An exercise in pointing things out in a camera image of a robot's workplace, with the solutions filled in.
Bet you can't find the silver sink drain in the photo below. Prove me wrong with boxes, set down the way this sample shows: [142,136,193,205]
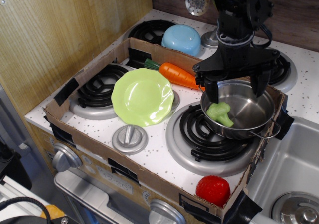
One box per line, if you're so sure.
[270,192,319,224]

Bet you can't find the back silver stove knob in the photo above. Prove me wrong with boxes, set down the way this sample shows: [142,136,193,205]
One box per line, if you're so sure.
[201,29,218,49]

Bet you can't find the stainless steel pan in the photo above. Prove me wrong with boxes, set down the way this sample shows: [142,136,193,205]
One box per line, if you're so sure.
[200,80,281,140]

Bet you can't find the front silver stove knob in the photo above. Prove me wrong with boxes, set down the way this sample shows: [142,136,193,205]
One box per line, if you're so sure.
[112,125,148,155]

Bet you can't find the orange toy carrot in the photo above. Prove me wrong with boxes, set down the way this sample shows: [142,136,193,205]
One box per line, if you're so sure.
[144,58,204,90]

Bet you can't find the light blue plastic bowl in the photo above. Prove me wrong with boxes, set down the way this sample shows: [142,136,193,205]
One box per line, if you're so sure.
[161,25,201,56]

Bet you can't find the silver oven knob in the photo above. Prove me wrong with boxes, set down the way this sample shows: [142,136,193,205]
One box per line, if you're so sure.
[52,143,82,172]
[149,199,186,224]

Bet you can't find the back left black burner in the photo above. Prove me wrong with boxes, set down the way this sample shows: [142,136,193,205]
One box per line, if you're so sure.
[123,20,176,45]

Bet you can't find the yellow object at bottom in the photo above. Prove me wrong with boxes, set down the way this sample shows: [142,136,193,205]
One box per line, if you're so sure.
[45,204,65,220]

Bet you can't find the hanging silver strainer ladle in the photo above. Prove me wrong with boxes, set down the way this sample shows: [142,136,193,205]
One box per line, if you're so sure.
[185,0,210,16]

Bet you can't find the brown cardboard fence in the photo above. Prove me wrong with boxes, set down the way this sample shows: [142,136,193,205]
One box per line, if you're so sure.
[43,37,295,224]

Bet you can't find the silver stove knob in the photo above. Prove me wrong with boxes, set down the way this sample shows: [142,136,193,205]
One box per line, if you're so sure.
[112,125,148,155]
[201,29,218,49]

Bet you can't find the front left black burner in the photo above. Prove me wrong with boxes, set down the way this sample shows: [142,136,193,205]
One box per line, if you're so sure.
[69,63,133,120]

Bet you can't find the left silver oven knob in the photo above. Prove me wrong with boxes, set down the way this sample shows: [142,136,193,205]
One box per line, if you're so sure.
[52,143,82,172]

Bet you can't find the right silver oven knob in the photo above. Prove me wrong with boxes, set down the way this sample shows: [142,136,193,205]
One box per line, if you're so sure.
[149,199,186,224]

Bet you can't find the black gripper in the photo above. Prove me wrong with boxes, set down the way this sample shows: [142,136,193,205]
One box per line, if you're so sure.
[193,44,280,103]

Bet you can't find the silver oven door handle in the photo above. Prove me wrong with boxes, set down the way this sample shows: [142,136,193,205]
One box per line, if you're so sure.
[54,171,131,224]

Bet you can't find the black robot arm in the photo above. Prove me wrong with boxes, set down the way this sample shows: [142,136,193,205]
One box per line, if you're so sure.
[193,0,280,103]

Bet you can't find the black cable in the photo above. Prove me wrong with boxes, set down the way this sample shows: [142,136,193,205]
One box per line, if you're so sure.
[0,196,52,224]

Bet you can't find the back right black burner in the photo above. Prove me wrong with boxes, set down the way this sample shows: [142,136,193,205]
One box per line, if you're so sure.
[269,51,298,93]

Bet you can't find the green toy broccoli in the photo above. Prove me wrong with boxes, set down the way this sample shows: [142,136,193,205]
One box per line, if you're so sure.
[206,102,234,127]

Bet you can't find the light green plastic plate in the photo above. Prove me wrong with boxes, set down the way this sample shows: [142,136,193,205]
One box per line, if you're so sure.
[111,68,174,127]

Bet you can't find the grey toy sink basin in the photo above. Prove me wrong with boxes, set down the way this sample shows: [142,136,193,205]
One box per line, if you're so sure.
[247,117,319,224]

